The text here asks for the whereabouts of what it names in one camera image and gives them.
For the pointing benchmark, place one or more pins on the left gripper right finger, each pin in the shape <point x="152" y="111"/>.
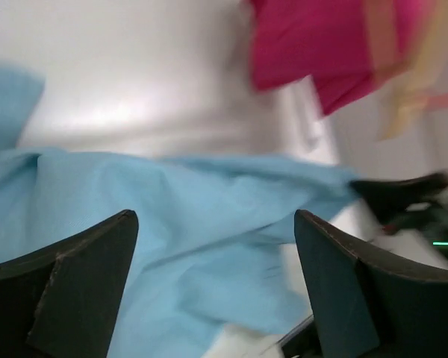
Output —
<point x="365" y="301"/>

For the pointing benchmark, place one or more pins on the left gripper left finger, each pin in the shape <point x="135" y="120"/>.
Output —
<point x="63" y="300"/>

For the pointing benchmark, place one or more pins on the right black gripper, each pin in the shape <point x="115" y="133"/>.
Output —
<point x="427" y="221"/>

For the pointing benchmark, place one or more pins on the wooden clothes hanger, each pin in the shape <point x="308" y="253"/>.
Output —
<point x="422" y="68"/>

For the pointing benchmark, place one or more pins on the light blue trousers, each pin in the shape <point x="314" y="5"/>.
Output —
<point x="209" y="230"/>

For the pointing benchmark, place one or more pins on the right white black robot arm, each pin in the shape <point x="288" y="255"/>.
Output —
<point x="413" y="204"/>

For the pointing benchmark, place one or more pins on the magenta pink garment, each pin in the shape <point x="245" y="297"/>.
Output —
<point x="349" y="48"/>

